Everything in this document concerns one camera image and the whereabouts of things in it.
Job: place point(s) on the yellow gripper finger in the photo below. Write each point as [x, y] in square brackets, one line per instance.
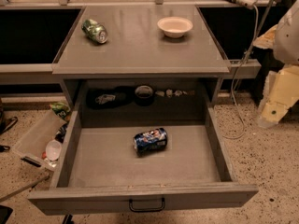
[280, 93]

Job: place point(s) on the blue pepsi can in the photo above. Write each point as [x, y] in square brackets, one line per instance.
[150, 140]

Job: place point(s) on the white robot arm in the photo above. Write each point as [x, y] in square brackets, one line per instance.
[283, 38]

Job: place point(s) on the grey counter cabinet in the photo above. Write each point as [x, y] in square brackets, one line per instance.
[138, 53]

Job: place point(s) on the grey open drawer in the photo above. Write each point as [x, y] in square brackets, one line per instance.
[99, 171]

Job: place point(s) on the green soda can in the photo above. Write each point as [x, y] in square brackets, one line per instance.
[95, 31]

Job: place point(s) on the white paper bowl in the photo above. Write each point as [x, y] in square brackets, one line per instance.
[175, 27]

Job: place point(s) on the black round cup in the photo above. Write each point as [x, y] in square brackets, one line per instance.
[144, 95]

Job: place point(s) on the green chip bag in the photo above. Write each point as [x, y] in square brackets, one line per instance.
[61, 110]

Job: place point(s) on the white plastic cup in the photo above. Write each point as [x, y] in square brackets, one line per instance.
[53, 150]

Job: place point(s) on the clear plastic bin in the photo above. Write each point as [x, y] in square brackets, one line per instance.
[32, 145]

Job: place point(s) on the black drawer handle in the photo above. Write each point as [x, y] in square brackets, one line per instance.
[146, 206]

